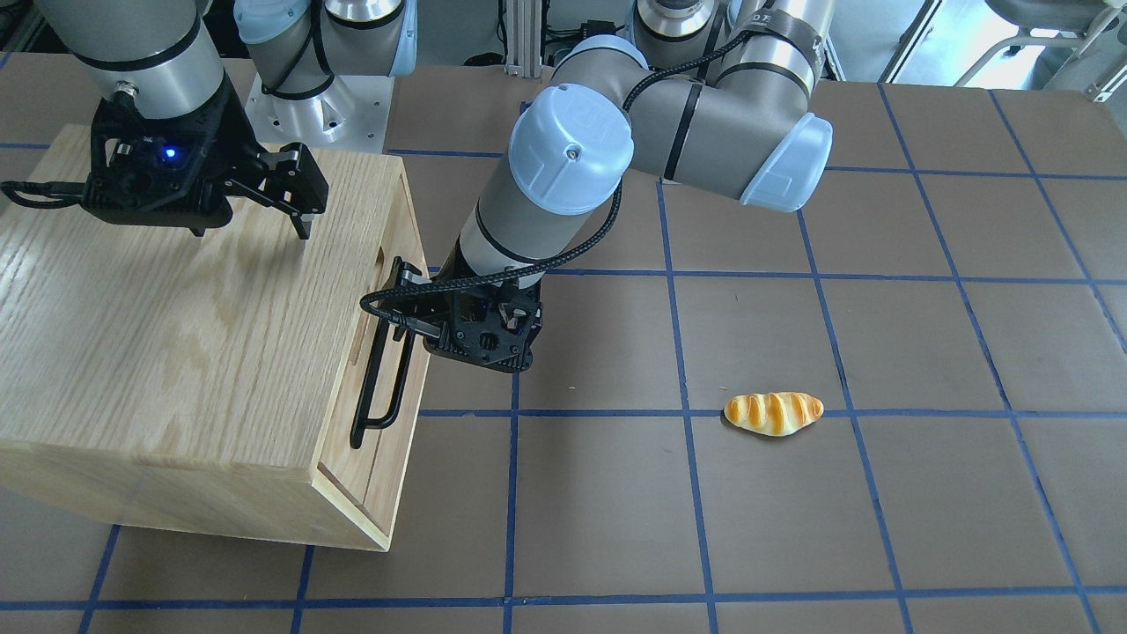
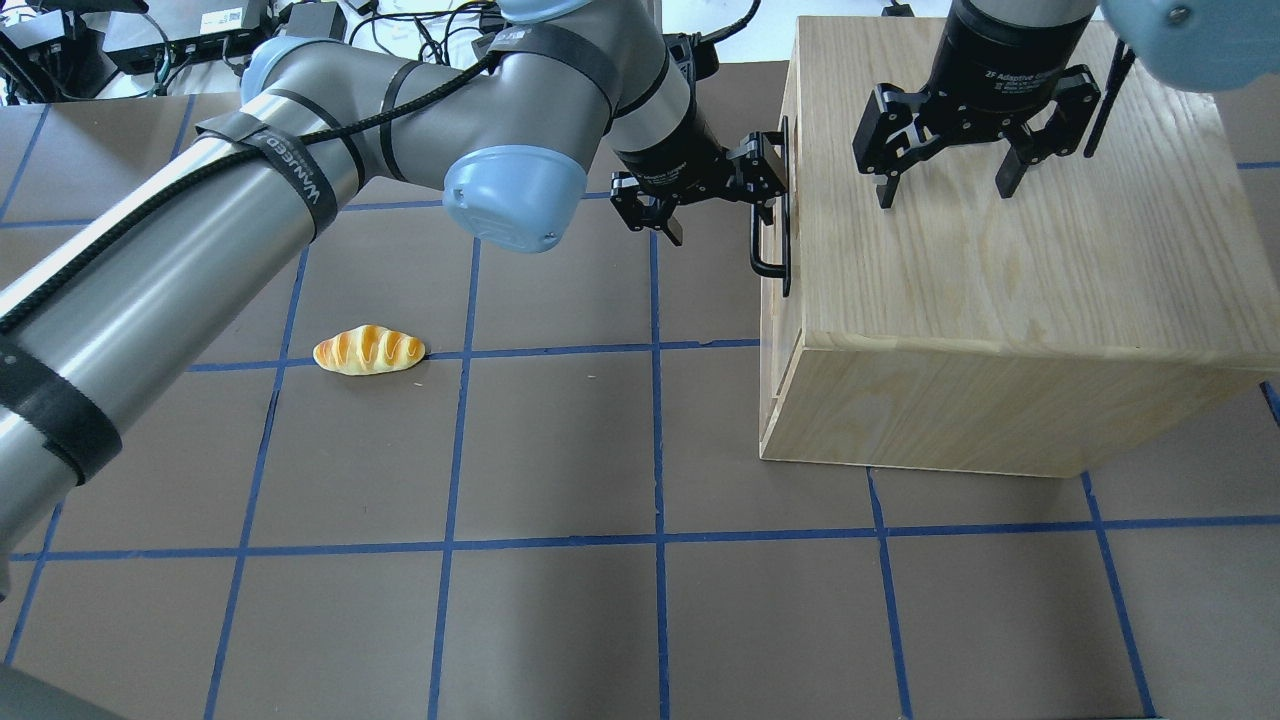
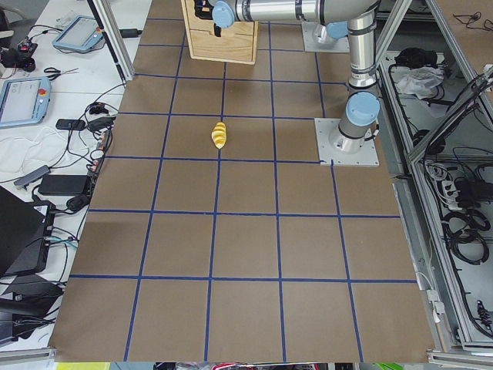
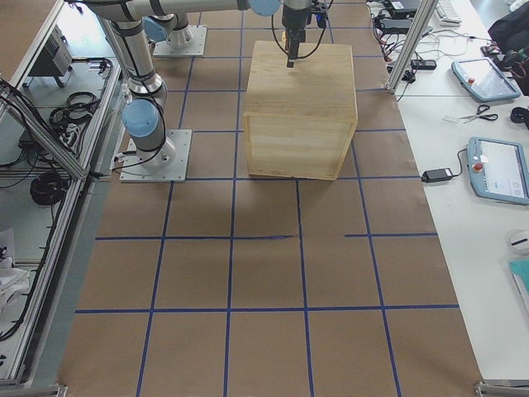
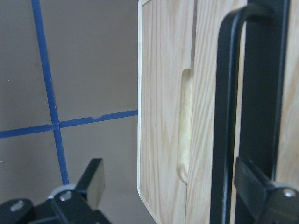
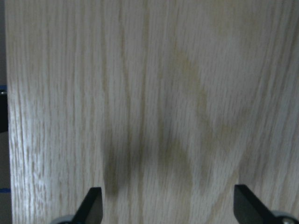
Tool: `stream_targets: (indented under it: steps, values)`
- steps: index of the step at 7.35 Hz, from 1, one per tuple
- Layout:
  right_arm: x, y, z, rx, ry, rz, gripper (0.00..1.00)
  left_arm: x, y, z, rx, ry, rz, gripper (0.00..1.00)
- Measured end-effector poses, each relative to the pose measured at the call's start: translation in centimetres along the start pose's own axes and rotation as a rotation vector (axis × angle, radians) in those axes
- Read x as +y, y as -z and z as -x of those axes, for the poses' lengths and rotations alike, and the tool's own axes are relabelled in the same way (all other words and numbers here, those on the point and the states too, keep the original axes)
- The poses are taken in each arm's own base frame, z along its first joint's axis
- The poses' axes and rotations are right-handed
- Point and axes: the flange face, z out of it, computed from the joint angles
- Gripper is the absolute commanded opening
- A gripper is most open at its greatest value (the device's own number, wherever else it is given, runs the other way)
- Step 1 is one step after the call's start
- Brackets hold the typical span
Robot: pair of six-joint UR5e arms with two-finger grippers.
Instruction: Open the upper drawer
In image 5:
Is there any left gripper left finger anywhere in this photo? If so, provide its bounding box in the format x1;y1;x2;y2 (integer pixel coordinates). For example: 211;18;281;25
0;158;110;224

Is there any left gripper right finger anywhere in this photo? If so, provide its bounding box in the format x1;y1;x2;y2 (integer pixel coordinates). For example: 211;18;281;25
234;157;299;224

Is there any black metal drawer handle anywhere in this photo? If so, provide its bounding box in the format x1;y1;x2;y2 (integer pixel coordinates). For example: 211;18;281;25
210;0;290;224

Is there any light wooden drawer cabinet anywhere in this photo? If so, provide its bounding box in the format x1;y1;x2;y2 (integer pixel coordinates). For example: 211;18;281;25
136;0;299;224

